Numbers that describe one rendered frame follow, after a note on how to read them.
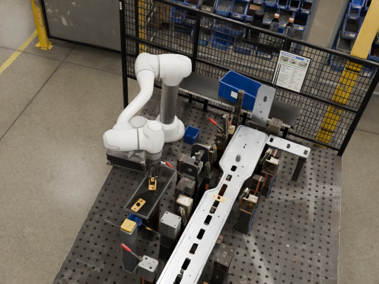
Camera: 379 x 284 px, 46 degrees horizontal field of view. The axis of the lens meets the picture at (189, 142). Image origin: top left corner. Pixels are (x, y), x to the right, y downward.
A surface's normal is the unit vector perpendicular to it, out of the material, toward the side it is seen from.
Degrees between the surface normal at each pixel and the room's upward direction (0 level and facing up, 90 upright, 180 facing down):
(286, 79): 90
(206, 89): 0
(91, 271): 0
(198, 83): 0
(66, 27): 92
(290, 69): 90
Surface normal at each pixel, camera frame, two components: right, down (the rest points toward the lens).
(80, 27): -0.25, 0.73
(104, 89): 0.07, -0.69
